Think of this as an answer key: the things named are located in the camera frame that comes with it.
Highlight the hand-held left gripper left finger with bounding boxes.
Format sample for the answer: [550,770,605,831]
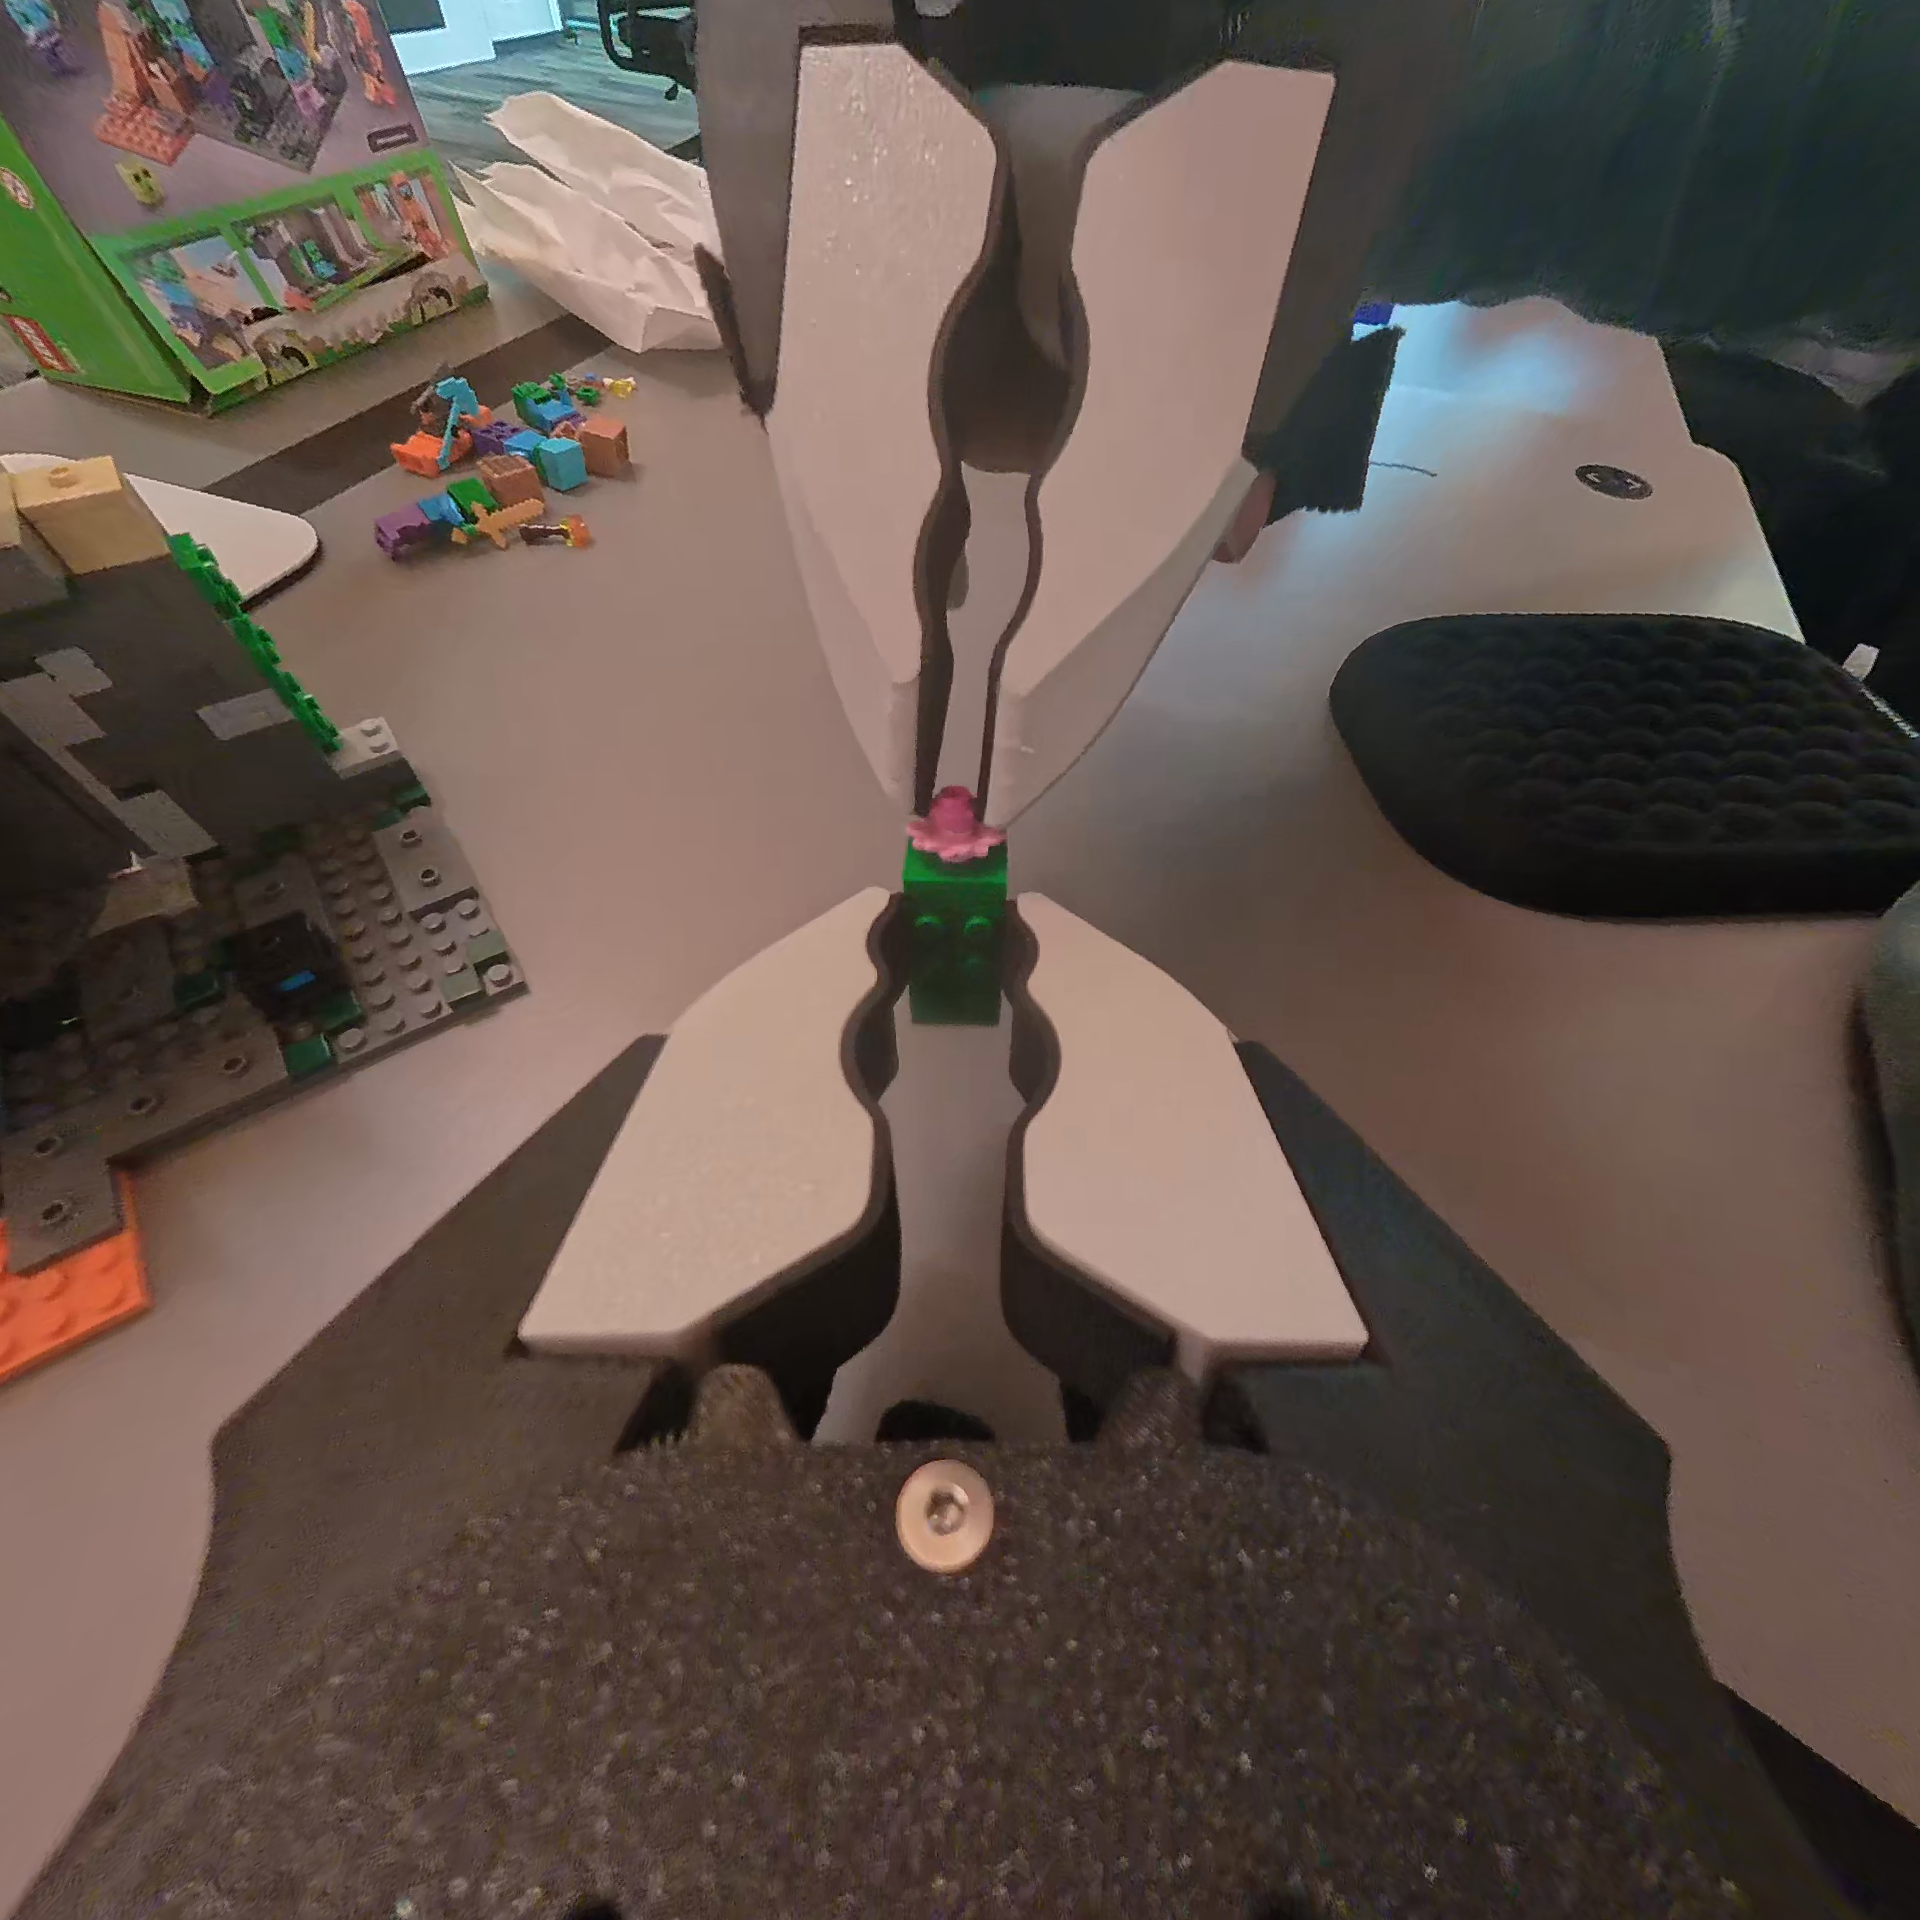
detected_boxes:
[517,884,902,1427]

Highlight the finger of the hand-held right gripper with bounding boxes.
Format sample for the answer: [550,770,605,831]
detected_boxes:
[765,38,1008,817]
[983,63,1337,837]

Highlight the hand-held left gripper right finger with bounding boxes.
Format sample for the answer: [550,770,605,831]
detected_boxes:
[998,891,1370,1434]

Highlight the green toy brick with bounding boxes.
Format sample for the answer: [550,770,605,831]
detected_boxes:
[901,837,1017,1031]

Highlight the person's right forearm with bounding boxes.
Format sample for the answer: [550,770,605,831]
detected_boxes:
[1350,0,1920,339]

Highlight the grey desk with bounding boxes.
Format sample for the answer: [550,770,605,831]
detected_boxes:
[0,257,1920,1862]

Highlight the person's right hand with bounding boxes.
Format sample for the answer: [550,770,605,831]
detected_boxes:
[1212,454,1280,567]

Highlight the white crumpled paper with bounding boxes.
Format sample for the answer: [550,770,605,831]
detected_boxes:
[454,90,730,357]

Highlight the black office chair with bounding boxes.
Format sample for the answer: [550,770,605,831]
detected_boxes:
[597,0,702,73]

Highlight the pile of colourful toy bricks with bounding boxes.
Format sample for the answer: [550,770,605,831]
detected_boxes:
[369,365,637,567]

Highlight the black textured cushion pad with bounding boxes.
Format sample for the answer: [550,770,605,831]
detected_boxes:
[1328,613,1920,921]

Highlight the green toy set box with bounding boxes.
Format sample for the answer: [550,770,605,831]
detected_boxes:
[0,0,492,415]

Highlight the white rounded board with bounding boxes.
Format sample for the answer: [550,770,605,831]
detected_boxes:
[117,470,322,605]

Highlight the grey toy brick building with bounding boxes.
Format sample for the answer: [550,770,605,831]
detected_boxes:
[0,454,529,1386]

